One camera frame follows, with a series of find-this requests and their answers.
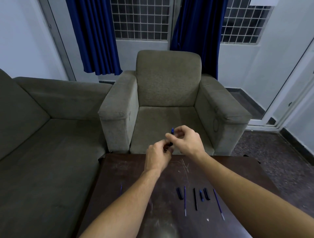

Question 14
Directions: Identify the person's left hand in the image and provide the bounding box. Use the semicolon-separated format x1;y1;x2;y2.
144;140;174;172

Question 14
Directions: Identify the person's right hand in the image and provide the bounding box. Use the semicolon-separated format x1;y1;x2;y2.
165;125;205;157

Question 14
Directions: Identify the person's left forearm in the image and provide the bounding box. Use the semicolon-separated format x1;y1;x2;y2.
80;167;172;238

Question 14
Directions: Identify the person's right forearm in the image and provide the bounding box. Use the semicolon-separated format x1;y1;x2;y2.
194;152;314;238

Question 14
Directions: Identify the grey fabric armchair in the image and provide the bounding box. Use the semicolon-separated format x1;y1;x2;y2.
98;50;253;156

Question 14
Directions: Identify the blue curtain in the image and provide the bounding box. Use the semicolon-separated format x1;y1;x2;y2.
65;0;123;76
170;0;229;80

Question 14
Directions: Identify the window with white grille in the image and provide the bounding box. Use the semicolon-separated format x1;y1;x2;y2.
110;0;171;41
220;0;274;45

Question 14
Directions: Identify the grey fabric sofa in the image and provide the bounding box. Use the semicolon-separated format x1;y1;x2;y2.
0;68;114;238

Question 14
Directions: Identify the white framed glass door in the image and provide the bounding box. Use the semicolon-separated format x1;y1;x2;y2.
245;37;314;133

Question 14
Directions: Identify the white paper sheet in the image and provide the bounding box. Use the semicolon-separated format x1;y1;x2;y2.
249;0;279;7

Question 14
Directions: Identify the grey metal door frame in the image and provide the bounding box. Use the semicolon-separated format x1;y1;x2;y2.
38;0;77;81

